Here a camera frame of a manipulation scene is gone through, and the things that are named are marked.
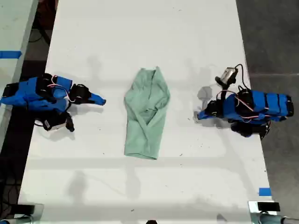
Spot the pale green T-shirt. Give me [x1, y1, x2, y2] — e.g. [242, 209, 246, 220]
[124, 66, 171, 161]

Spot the long blue tape strip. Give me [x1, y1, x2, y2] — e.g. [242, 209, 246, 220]
[0, 50, 23, 59]

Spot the thin white thread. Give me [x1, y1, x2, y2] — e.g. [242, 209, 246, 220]
[87, 174, 126, 196]

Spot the white side table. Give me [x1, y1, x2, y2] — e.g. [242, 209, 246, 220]
[0, 0, 40, 147]

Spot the short blue tape strip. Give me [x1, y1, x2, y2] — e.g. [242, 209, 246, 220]
[258, 187, 272, 197]

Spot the small black box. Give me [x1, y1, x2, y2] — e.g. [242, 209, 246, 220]
[17, 203, 36, 214]
[256, 201, 281, 212]

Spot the grey pipe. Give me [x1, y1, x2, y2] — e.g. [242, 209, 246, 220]
[258, 212, 299, 224]

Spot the arm camera stalk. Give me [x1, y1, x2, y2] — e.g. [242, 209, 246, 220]
[216, 89, 229, 101]
[64, 112, 76, 133]

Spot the arm red white wire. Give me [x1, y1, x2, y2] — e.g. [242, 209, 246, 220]
[216, 90, 265, 123]
[47, 74, 76, 104]

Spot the arm camera box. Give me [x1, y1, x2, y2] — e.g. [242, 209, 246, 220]
[214, 67, 240, 85]
[43, 116, 67, 132]

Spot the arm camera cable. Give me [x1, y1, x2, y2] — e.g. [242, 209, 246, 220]
[34, 118, 48, 128]
[233, 63, 249, 92]

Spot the black floor cable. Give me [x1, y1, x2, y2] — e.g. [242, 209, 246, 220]
[29, 20, 56, 44]

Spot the silver metal bracket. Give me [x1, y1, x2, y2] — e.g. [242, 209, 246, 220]
[248, 200, 279, 224]

